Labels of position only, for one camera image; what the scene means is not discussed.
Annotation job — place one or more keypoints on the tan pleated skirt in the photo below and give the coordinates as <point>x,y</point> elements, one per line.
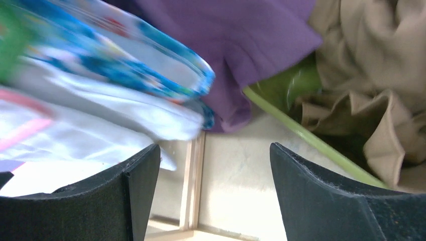
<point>372,68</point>

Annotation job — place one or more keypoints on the purple garment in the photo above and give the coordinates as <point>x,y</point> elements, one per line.
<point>243,42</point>

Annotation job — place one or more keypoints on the blue floral garment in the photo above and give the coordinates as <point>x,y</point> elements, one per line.
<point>100,41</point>

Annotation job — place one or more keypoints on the pink wire hanger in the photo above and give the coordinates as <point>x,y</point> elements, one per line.
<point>31,127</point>

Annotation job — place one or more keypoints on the white garment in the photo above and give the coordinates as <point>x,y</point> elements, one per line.
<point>97,125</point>

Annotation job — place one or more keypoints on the green plastic basket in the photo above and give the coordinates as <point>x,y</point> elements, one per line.
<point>278,97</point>

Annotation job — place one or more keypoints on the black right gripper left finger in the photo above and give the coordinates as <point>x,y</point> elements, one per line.
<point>113,204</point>

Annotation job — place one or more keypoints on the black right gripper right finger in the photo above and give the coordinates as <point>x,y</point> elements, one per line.
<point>319,204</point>

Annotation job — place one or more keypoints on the wooden clothes rack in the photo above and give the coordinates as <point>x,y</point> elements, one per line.
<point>190,204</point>

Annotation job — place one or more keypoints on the green plastic hanger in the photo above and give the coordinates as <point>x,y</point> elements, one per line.
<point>15,36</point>

